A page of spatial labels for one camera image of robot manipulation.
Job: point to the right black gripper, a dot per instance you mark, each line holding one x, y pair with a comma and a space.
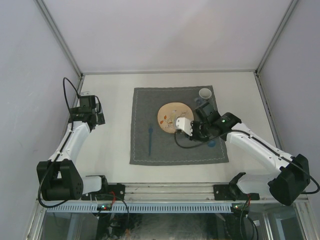
194, 136

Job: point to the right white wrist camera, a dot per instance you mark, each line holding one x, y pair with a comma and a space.
184, 124

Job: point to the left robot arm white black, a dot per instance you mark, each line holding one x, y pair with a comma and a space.
59, 179

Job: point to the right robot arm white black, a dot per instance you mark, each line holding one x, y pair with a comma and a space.
287, 175

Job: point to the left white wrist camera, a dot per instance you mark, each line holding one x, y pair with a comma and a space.
85, 93

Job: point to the blue plastic fork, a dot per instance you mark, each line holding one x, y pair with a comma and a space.
150, 133

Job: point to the grey cloth placemat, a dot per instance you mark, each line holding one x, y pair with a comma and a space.
167, 149

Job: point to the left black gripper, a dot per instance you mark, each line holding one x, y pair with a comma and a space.
98, 112

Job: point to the white mug blue handle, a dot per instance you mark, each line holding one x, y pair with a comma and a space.
204, 95

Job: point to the blue plastic spoon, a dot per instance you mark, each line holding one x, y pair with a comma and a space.
211, 143

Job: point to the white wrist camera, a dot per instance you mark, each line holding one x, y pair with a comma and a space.
85, 93
184, 124

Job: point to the aluminium front rail frame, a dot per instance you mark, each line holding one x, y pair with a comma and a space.
142, 193

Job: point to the beige bird pattern plate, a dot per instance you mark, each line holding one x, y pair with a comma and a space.
168, 114

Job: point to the blue slotted cable duct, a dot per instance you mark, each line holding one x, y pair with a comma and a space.
143, 208

